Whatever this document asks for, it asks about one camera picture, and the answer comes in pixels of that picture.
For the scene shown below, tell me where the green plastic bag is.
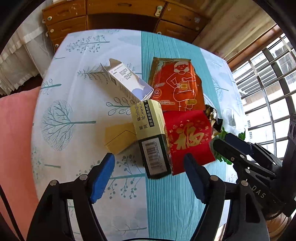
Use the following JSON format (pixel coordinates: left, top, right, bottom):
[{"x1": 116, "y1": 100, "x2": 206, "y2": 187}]
[{"x1": 214, "y1": 126, "x2": 246, "y2": 165}]

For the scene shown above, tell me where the black gold foil wrapper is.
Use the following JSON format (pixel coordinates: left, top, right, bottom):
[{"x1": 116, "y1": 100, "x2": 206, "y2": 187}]
[{"x1": 204, "y1": 104, "x2": 223, "y2": 133}]

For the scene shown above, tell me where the red envelope with gold character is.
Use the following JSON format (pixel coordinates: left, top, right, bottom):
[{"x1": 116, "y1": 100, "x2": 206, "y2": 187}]
[{"x1": 163, "y1": 110, "x2": 215, "y2": 175}]

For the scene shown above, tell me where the beige cardboard box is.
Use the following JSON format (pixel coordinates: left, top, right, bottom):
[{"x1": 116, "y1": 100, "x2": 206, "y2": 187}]
[{"x1": 104, "y1": 123, "x2": 137, "y2": 155}]

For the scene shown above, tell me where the green yellow medicine box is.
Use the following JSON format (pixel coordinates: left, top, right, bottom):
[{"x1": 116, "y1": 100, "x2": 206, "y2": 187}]
[{"x1": 130, "y1": 99, "x2": 171, "y2": 179}]

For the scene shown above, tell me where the orange foil heat-patch pouch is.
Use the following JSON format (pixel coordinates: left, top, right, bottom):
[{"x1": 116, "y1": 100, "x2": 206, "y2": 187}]
[{"x1": 149, "y1": 57, "x2": 205, "y2": 111}]

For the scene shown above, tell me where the white purple carton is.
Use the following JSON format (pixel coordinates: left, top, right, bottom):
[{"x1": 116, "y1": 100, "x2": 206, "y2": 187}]
[{"x1": 101, "y1": 58, "x2": 154, "y2": 103}]

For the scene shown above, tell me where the metal window grille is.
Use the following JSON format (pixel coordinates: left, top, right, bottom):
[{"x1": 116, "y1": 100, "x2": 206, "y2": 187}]
[{"x1": 232, "y1": 34, "x2": 295, "y2": 158}]

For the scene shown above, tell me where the blue white patterned tablecloth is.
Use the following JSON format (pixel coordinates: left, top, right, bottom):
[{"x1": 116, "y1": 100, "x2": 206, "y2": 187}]
[{"x1": 31, "y1": 29, "x2": 245, "y2": 240}]

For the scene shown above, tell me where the cream curtain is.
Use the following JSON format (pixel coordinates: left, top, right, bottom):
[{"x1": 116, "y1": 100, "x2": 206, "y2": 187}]
[{"x1": 193, "y1": 0, "x2": 276, "y2": 61}]

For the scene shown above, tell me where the wooden desk with drawers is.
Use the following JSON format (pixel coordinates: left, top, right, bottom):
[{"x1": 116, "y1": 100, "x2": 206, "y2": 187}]
[{"x1": 42, "y1": 1, "x2": 210, "y2": 49}]

